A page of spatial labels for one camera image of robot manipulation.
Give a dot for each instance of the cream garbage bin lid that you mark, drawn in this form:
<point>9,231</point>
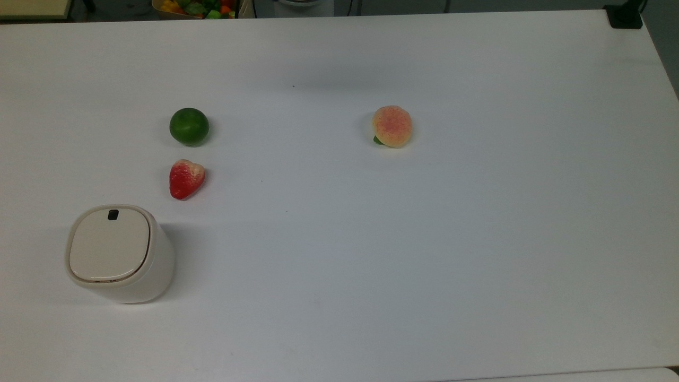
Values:
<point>109,246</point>

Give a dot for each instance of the cream garbage bin body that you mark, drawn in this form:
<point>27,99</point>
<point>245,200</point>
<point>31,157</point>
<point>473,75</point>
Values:
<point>159,265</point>

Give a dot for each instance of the orange pink peach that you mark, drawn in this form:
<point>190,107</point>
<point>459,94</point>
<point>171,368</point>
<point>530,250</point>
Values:
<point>392,126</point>

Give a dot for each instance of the red strawberry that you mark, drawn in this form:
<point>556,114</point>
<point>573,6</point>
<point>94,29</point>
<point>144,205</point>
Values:
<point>185,179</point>

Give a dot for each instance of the green lime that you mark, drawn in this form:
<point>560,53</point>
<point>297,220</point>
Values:
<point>189,127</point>

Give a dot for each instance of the basket of toy fruit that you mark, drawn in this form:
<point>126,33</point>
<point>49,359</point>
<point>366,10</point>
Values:
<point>185,7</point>

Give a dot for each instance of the black table clamp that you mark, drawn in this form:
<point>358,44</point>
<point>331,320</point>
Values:
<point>625,17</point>

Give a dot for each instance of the light wooden table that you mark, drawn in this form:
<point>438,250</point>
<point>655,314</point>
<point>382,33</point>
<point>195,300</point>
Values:
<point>32,8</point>

